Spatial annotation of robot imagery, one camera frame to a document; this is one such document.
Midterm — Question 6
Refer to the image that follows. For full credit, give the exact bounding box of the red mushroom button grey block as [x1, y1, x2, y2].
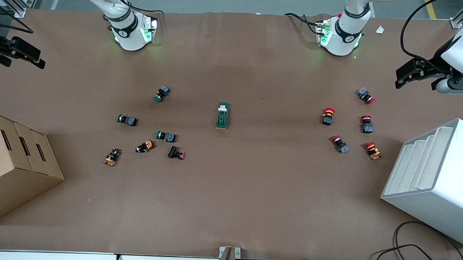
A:
[330, 135, 350, 155]
[356, 87, 376, 105]
[360, 115, 374, 134]

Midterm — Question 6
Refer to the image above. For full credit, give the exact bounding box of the red mushroom button orange block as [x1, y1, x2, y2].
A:
[321, 107, 336, 127]
[364, 141, 383, 162]

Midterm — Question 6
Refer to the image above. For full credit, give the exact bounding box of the white slotted rack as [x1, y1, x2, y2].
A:
[379, 116, 463, 247]

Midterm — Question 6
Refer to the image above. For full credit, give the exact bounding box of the brown cardboard box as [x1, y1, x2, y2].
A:
[0, 112, 67, 228]

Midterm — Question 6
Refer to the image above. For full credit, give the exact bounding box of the green push button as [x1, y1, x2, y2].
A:
[155, 130, 177, 143]
[117, 114, 139, 127]
[154, 85, 171, 103]

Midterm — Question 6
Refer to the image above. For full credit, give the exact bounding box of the brown paper table cover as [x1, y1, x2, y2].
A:
[0, 3, 463, 260]

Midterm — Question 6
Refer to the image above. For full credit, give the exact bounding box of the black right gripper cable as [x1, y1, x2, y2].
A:
[0, 0, 35, 34]

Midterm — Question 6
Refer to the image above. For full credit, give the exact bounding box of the black right base cable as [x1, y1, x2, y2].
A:
[108, 0, 165, 16]

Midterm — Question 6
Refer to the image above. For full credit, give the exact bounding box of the black base cable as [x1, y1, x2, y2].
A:
[108, 0, 165, 16]
[284, 12, 321, 28]

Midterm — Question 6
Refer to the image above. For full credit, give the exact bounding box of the black left base cable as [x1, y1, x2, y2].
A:
[284, 12, 321, 28]

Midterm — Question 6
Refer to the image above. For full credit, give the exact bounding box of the black orange selector switch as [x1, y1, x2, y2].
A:
[135, 139, 155, 154]
[103, 148, 122, 167]

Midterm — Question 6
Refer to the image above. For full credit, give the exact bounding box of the black looping cable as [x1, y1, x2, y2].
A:
[373, 220, 463, 260]

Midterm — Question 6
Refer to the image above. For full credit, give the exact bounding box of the grey metal bracket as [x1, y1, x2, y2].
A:
[219, 246, 242, 260]

